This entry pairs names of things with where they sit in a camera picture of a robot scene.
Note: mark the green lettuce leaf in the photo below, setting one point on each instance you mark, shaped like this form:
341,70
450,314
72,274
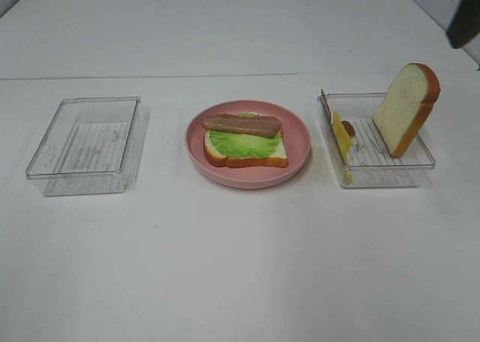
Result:
240,145

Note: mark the bread slice from tray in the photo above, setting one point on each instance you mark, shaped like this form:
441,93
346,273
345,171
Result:
255,161

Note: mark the bacon strip from tray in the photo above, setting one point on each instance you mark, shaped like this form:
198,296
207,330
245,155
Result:
257,125
346,124

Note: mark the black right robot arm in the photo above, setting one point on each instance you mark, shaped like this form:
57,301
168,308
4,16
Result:
464,25

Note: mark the pink round plate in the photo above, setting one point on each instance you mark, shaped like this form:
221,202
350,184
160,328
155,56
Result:
296,138

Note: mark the yellow cheese slice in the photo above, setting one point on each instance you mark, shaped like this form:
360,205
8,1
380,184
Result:
344,143

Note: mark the clear plastic tray right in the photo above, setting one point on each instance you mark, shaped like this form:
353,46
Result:
368,163

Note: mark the clear plastic tray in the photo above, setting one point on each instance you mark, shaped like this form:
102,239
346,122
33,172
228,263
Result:
91,146
368,163

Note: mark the clear plastic tray left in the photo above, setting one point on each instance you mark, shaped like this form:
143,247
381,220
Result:
91,146

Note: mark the bread slice in right tray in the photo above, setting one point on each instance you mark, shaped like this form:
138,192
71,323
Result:
406,106

